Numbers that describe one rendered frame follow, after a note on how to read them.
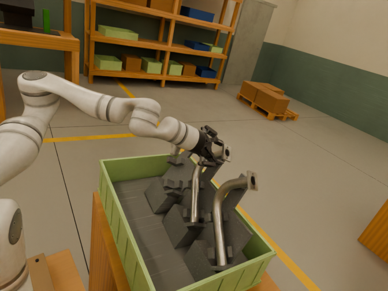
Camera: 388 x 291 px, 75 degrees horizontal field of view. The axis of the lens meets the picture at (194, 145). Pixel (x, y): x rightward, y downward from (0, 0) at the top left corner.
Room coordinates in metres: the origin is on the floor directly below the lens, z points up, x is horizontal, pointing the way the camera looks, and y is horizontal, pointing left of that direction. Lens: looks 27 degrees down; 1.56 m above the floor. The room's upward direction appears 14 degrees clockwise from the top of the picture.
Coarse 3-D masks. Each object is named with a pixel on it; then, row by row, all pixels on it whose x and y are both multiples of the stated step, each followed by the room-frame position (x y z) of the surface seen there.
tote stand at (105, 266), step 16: (96, 192) 0.84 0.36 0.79; (96, 208) 0.76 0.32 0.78; (96, 224) 0.75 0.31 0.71; (96, 240) 0.73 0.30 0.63; (112, 240) 0.62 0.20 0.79; (96, 256) 0.71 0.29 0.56; (112, 256) 0.56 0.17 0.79; (96, 272) 0.70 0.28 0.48; (112, 272) 0.51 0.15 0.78; (96, 288) 0.68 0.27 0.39; (112, 288) 0.50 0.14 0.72; (128, 288) 0.47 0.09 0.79; (256, 288) 0.58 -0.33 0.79; (272, 288) 0.60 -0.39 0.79
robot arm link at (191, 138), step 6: (186, 126) 0.68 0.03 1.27; (192, 126) 0.71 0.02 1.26; (186, 132) 0.66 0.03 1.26; (192, 132) 0.68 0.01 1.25; (198, 132) 0.70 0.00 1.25; (186, 138) 0.66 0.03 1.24; (192, 138) 0.67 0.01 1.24; (198, 138) 0.68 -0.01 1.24; (174, 144) 0.67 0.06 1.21; (180, 144) 0.66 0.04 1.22; (186, 144) 0.66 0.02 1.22; (192, 144) 0.67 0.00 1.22; (174, 150) 0.69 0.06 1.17; (186, 150) 0.68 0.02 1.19
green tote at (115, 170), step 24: (120, 168) 0.89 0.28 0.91; (144, 168) 0.95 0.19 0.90; (168, 168) 1.03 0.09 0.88; (120, 216) 0.59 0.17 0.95; (240, 216) 0.73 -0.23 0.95; (120, 240) 0.58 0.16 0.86; (264, 240) 0.63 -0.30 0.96; (144, 264) 0.44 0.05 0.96; (240, 264) 0.51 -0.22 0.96; (264, 264) 0.58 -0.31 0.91; (144, 288) 0.41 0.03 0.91; (192, 288) 0.41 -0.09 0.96; (216, 288) 0.47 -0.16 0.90; (240, 288) 0.54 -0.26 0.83
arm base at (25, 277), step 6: (24, 270) 0.29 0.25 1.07; (24, 276) 0.29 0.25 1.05; (18, 282) 0.27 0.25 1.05; (24, 282) 0.28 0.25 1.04; (30, 282) 0.30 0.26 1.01; (6, 288) 0.25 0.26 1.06; (12, 288) 0.26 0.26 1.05; (18, 288) 0.27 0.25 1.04; (24, 288) 0.28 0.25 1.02; (30, 288) 0.30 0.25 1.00
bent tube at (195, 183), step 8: (224, 144) 0.77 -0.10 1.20; (216, 152) 0.78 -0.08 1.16; (224, 152) 0.75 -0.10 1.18; (200, 168) 0.79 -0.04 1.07; (192, 176) 0.77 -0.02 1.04; (192, 184) 0.75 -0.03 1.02; (192, 192) 0.72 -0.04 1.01; (192, 200) 0.70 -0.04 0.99; (192, 208) 0.68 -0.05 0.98; (192, 216) 0.66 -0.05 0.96
